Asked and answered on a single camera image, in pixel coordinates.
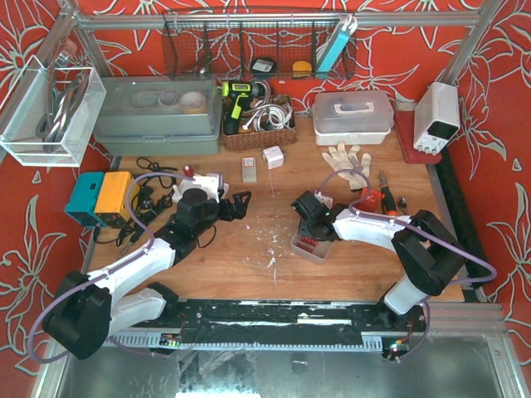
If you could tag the yellow box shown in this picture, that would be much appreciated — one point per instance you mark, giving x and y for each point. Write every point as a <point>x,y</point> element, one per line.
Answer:
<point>111,205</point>

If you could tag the white cube power socket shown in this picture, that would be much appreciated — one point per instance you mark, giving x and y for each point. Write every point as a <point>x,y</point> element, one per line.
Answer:
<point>274,157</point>

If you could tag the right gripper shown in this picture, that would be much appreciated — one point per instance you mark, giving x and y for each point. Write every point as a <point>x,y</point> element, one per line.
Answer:
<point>307,206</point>

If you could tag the white work glove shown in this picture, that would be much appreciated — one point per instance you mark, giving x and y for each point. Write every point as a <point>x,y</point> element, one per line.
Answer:
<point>337,158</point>

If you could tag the black wire wall basket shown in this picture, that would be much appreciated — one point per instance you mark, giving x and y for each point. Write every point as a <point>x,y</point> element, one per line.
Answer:
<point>223,42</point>

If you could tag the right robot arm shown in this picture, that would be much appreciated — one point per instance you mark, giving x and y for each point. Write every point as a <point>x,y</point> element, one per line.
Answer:
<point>428,252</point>

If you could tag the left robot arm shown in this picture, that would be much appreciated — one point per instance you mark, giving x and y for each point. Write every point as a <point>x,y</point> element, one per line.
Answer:
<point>89,308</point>

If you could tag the grey plastic storage box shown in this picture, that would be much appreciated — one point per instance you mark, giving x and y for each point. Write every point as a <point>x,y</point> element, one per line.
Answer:
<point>156,116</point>

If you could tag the white peg base fixture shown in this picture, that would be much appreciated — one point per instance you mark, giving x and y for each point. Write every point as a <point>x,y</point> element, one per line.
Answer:
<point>213,184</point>

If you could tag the clear acrylic hanging box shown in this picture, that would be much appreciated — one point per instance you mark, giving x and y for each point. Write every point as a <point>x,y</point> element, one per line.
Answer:
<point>50,123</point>

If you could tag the orange cube block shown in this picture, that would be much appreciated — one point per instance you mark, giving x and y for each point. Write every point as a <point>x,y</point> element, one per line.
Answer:
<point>372,200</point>

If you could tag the white power supply unit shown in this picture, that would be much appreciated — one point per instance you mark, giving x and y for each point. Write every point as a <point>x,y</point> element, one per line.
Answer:
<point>436,118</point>

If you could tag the red coil spring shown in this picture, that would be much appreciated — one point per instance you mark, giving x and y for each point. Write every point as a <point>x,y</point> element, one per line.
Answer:
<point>188,171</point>

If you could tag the woven wicker basket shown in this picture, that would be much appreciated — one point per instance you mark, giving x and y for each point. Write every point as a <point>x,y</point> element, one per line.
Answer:
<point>263,125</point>

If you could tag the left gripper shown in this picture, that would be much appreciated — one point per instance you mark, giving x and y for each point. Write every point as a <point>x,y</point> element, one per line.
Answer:
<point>226,205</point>

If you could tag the metal bracket on glove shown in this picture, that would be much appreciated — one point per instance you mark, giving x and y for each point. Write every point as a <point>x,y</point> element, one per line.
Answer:
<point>355,164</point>

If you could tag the blue tool case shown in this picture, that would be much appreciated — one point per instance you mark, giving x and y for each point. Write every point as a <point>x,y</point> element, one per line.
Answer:
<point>329,52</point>

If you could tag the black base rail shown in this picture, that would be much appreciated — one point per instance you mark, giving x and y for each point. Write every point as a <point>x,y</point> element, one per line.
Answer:
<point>286,323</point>

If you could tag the teal box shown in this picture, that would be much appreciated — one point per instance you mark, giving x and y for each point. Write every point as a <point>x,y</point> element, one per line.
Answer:
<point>83,199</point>

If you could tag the red springs in bin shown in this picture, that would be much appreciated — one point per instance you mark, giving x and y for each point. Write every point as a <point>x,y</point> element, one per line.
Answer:
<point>307,243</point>

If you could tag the yellow tape measure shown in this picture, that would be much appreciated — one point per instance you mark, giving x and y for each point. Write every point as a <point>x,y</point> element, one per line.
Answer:
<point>301,70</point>

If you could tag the red mat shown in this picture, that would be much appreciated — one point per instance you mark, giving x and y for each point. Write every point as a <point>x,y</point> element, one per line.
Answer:
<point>404,127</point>

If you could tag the green cordless drill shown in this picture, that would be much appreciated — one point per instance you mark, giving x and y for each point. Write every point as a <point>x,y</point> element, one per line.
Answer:
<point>240,94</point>

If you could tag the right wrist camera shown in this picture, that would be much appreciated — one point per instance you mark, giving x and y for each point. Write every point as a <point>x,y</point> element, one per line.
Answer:
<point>326,200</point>

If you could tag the orange handled pliers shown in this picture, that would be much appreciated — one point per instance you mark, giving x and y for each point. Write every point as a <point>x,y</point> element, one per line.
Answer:
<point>389,206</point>

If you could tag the white lidded toolbox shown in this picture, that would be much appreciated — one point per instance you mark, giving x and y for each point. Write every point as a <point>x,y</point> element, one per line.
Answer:
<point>354,117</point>

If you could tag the translucent plastic parts bin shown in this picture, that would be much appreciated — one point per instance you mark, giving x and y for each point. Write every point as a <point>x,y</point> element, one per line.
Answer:
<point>318,256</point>

